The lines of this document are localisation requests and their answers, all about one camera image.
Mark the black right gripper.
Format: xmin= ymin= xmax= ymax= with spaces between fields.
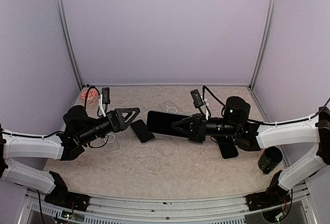
xmin=172 ymin=113 xmax=240 ymax=140

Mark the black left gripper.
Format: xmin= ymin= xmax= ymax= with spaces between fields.
xmin=78 ymin=107 xmax=140 ymax=145

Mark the large black teal-edged phone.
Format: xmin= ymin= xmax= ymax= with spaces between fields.
xmin=146 ymin=110 xmax=188 ymax=138

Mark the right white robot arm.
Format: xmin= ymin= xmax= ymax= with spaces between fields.
xmin=171 ymin=96 xmax=329 ymax=205

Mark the small silver-edged phone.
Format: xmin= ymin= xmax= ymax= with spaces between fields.
xmin=188 ymin=138 xmax=204 ymax=144

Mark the silver-edged phone black screen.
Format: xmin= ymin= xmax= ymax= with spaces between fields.
xmin=130 ymin=119 xmax=155 ymax=144

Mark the clear magsafe phone case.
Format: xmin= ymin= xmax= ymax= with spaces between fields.
xmin=159 ymin=100 xmax=185 ymax=114

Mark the red patterned bowl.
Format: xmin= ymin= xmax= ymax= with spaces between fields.
xmin=80 ymin=88 xmax=99 ymax=104

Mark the dark green cup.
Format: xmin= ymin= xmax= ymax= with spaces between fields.
xmin=258 ymin=147 xmax=283 ymax=174

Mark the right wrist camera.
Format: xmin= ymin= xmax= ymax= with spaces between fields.
xmin=190 ymin=89 xmax=203 ymax=108

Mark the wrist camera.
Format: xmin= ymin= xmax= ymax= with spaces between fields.
xmin=190 ymin=89 xmax=203 ymax=108
xmin=102 ymin=87 xmax=110 ymax=105

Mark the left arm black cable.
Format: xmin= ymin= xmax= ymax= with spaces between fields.
xmin=82 ymin=85 xmax=104 ymax=118

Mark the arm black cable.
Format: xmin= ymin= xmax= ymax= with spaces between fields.
xmin=82 ymin=85 xmax=104 ymax=118
xmin=202 ymin=85 xmax=227 ymax=106

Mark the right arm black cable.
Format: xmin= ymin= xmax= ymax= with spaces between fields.
xmin=202 ymin=85 xmax=227 ymax=106

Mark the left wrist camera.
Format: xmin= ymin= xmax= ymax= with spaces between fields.
xmin=102 ymin=87 xmax=110 ymax=105

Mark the aluminium table edge rail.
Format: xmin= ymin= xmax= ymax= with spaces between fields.
xmin=24 ymin=180 xmax=310 ymax=224

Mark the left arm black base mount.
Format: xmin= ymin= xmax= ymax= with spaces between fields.
xmin=44 ymin=171 xmax=90 ymax=212

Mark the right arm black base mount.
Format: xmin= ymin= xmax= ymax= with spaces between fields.
xmin=245 ymin=170 xmax=291 ymax=211

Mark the left aluminium frame post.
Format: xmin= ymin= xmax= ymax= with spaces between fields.
xmin=55 ymin=0 xmax=84 ymax=90

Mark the aluminium frame post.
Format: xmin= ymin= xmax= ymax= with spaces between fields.
xmin=249 ymin=0 xmax=276 ymax=92
xmin=55 ymin=0 xmax=84 ymax=90

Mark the right aluminium frame post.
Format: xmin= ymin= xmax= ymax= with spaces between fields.
xmin=249 ymin=0 xmax=276 ymax=92

